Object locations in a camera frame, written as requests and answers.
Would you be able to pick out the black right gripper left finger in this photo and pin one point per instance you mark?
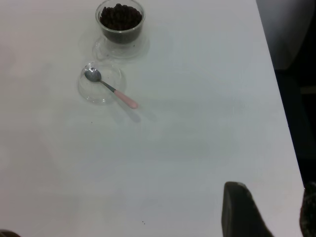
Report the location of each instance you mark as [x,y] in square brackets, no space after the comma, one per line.
[239,214]

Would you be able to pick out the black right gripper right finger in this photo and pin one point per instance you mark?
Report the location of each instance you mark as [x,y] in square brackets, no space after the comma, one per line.
[309,212]

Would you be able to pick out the dark coffee beans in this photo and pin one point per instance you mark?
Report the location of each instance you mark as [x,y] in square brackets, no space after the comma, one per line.
[121,17]

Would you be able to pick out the small clear glass dish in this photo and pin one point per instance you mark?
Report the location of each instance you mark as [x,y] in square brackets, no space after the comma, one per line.
[98,95]

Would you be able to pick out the clear glass saucer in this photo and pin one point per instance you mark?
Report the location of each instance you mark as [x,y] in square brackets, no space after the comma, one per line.
[138,50]

